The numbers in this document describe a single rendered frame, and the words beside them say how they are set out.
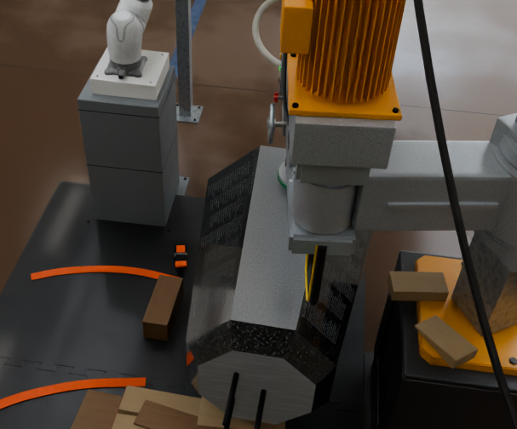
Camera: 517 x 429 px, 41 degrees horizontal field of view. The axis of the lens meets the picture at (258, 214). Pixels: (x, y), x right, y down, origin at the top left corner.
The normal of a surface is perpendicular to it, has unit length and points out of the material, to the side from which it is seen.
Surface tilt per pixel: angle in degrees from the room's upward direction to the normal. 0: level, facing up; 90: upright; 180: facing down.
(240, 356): 90
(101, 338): 0
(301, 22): 90
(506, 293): 90
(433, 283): 0
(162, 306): 0
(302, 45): 90
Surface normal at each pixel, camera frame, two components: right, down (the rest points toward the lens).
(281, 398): -0.16, 0.66
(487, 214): 0.05, 0.68
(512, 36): 0.04, -0.73
